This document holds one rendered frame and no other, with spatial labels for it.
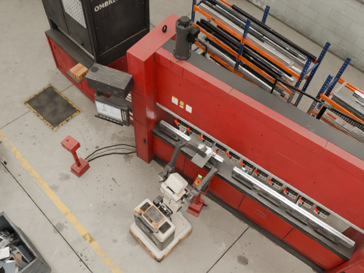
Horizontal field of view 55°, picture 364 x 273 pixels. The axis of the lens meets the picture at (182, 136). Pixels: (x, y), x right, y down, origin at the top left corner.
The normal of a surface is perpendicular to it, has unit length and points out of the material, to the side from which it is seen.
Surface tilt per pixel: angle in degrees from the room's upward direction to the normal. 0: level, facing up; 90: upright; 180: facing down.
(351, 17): 90
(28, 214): 0
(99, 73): 0
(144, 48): 0
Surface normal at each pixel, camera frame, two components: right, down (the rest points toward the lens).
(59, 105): 0.06, -0.55
